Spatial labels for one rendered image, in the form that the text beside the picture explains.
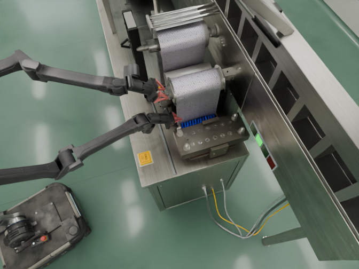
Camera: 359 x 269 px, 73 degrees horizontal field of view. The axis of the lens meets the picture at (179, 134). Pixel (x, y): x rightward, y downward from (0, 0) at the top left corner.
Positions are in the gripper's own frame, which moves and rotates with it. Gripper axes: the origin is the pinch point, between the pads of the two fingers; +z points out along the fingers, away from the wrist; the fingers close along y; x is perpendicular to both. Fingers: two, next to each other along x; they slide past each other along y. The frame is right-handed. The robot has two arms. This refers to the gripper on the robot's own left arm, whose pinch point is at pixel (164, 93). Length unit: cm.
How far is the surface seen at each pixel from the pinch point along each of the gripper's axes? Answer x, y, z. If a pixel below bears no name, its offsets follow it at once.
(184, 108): -1.8, 5.2, 12.3
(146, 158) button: -37.8, 16.0, 7.9
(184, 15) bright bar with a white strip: 26.8, -28.3, 2.5
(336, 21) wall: 76, -139, 284
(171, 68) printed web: 2.3, -19.0, 9.2
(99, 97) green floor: -132, -114, 38
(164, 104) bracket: -9.9, -2.6, 7.9
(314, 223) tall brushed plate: 23, 76, 29
